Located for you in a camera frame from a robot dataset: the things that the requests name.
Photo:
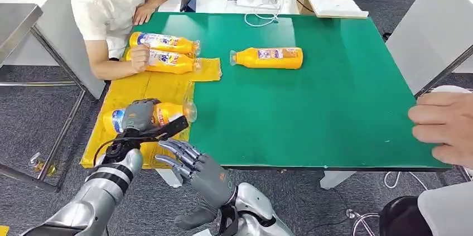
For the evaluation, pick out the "bystander person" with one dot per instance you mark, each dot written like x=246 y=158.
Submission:
x=447 y=208

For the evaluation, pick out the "yellow plastic sheet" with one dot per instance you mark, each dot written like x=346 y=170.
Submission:
x=147 y=86

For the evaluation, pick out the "seated person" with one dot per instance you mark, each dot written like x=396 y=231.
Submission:
x=107 y=5

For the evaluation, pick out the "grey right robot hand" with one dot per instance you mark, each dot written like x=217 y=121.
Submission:
x=210 y=182

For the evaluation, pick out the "clear plastic wrapper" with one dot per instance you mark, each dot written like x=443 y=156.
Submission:
x=42 y=164

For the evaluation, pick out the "black stool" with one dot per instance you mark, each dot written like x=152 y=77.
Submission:
x=402 y=217

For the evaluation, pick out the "green table mat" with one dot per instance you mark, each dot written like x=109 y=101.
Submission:
x=295 y=116

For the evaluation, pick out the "white side table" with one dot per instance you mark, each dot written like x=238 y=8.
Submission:
x=432 y=23

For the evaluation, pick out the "white table under mat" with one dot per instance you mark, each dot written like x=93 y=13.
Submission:
x=338 y=179

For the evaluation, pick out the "steel frame table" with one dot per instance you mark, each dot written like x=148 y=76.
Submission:
x=14 y=23

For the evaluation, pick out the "orange drink bottle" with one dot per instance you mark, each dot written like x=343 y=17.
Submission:
x=170 y=110
x=166 y=42
x=173 y=62
x=269 y=58

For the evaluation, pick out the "seated person's left hand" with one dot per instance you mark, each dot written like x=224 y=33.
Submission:
x=142 y=14

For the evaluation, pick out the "white power strip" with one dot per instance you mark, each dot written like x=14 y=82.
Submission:
x=258 y=1

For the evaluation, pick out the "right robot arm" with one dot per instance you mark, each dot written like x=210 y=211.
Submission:
x=255 y=204

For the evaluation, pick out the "white foam sheet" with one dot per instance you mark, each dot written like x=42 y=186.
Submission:
x=338 y=5

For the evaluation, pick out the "seated person's right hand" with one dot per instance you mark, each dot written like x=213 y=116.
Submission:
x=139 y=58

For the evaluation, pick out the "bystander's hand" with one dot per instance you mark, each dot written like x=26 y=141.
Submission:
x=443 y=127

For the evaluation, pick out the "chrome stool base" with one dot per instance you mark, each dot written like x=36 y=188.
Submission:
x=364 y=223

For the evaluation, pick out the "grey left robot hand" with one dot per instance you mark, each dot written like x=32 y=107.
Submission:
x=138 y=116

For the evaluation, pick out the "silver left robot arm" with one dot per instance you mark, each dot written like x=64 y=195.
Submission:
x=107 y=182

